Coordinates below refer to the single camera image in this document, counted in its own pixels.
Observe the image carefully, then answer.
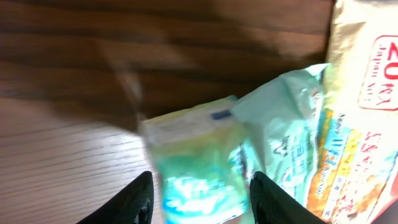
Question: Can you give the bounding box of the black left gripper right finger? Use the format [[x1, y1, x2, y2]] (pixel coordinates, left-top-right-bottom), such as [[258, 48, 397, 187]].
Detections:
[[249, 171, 326, 224]]

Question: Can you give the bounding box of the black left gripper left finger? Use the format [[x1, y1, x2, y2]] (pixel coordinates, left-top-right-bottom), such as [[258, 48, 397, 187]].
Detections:
[[77, 170, 154, 224]]

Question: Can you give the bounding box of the teal small snack packet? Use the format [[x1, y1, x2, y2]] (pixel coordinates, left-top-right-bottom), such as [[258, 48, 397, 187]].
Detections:
[[141, 96, 260, 223]]

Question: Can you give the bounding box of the light green snack packet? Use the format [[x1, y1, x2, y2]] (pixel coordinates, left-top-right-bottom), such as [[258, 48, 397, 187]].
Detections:
[[231, 63, 327, 206]]

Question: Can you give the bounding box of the large beige snack bag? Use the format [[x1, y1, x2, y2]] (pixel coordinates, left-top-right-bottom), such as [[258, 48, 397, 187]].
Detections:
[[307, 0, 397, 223]]

